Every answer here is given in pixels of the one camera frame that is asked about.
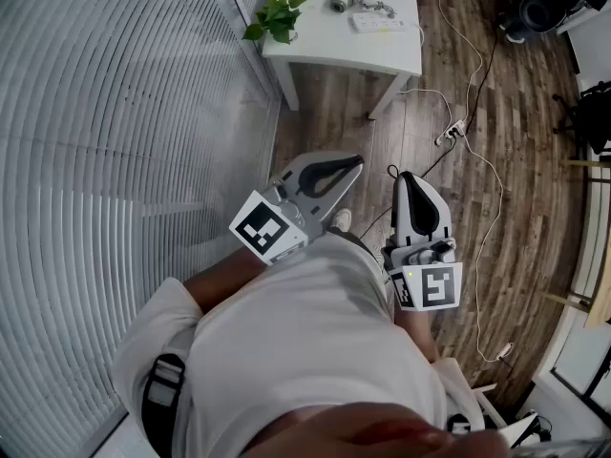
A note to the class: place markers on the small white extension socket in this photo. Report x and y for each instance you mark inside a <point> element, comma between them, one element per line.
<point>451,131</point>

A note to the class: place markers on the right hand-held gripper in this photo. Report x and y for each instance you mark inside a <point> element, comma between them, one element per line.
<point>434,284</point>

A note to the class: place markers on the white table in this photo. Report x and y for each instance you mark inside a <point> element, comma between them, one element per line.
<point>324,41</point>

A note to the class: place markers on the person's right forearm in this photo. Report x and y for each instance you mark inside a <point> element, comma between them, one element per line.
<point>415,332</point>

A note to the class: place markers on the green potted plant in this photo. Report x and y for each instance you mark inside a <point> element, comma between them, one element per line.
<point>279,17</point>

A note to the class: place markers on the black swivel chair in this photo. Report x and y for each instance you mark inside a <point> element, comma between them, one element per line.
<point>589,112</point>

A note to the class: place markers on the person's head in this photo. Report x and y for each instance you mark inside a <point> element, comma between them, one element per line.
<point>382,437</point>

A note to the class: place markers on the light wooden furniture frame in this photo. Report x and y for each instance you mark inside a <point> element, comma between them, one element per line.
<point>601,303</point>

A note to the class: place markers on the person's white shoe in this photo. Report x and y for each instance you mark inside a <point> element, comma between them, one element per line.
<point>341,218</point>

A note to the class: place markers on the white power strip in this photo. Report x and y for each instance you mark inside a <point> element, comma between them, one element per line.
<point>370,23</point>

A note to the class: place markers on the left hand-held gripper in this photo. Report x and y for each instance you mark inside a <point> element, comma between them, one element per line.
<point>260,227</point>

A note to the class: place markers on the person's left forearm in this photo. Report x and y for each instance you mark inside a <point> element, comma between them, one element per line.
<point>224,279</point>

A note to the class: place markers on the white desk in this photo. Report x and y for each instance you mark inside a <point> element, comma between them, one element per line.
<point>587,19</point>

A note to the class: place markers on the person's white shirt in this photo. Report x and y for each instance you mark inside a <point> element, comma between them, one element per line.
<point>296,332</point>

